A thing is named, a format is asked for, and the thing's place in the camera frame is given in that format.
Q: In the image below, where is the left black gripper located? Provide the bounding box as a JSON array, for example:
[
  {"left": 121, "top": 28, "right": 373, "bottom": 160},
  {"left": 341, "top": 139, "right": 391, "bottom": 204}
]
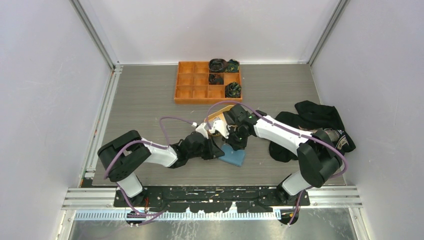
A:
[{"left": 187, "top": 135, "right": 224, "bottom": 160}]

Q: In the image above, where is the blue leather card holder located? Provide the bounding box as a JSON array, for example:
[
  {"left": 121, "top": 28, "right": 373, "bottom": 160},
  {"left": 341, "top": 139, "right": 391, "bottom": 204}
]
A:
[{"left": 218, "top": 143, "right": 246, "bottom": 167}]

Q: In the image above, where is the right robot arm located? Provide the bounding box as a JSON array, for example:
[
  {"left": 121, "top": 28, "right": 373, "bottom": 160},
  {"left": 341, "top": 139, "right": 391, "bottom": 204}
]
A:
[{"left": 223, "top": 104, "right": 343, "bottom": 206}]

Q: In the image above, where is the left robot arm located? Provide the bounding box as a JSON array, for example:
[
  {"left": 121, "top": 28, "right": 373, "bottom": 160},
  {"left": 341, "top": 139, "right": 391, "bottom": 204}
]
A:
[{"left": 97, "top": 130, "right": 225, "bottom": 207}]

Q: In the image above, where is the oval wooden tray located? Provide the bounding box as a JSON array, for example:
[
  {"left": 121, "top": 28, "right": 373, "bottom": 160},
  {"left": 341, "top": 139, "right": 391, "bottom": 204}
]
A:
[{"left": 204, "top": 104, "right": 235, "bottom": 137}]

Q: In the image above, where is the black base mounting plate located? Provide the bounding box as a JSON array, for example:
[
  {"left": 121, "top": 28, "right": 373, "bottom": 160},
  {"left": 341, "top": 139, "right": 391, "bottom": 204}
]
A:
[{"left": 130, "top": 186, "right": 310, "bottom": 213}]

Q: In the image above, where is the dark rolled sock middle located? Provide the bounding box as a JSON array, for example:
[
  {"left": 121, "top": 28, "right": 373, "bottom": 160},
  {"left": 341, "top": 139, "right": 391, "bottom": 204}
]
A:
[{"left": 208, "top": 73, "right": 224, "bottom": 85}]

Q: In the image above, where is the dark rolled sock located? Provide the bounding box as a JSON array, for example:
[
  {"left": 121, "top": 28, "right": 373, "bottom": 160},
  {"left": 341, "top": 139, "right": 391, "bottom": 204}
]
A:
[
  {"left": 208, "top": 58, "right": 228, "bottom": 73},
  {"left": 208, "top": 73, "right": 224, "bottom": 85}
]

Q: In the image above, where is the orange compartment organizer tray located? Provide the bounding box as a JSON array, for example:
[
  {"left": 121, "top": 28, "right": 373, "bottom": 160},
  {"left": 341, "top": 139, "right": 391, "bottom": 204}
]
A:
[{"left": 173, "top": 61, "right": 243, "bottom": 105}]

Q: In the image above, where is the green rolled sock top right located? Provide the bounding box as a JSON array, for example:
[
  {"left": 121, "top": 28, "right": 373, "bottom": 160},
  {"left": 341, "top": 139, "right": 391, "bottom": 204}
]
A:
[{"left": 225, "top": 59, "right": 240, "bottom": 73}]

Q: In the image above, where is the black garment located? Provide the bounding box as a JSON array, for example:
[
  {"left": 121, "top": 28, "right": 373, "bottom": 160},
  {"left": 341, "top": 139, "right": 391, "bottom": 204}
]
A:
[{"left": 275, "top": 100, "right": 356, "bottom": 155}]

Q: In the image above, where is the dark rolled sock top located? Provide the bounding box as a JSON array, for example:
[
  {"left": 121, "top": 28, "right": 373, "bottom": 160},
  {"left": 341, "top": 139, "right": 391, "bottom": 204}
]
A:
[{"left": 208, "top": 58, "right": 228, "bottom": 73}]

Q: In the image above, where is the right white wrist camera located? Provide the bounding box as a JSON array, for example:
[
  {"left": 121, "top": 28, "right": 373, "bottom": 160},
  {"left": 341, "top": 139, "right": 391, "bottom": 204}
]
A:
[{"left": 208, "top": 119, "right": 230, "bottom": 139}]

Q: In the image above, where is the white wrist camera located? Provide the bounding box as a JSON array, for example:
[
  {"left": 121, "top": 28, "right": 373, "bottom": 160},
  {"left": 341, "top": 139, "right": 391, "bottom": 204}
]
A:
[
  {"left": 208, "top": 119, "right": 230, "bottom": 139},
  {"left": 191, "top": 122, "right": 210, "bottom": 139}
]

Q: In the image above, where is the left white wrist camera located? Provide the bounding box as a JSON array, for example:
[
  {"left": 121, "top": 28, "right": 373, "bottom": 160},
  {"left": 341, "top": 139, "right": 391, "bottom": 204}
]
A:
[{"left": 191, "top": 122, "right": 210, "bottom": 139}]

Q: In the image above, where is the aluminium frame rail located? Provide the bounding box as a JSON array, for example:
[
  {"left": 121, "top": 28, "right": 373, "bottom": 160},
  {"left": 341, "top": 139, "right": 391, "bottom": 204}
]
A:
[{"left": 62, "top": 185, "right": 363, "bottom": 221}]

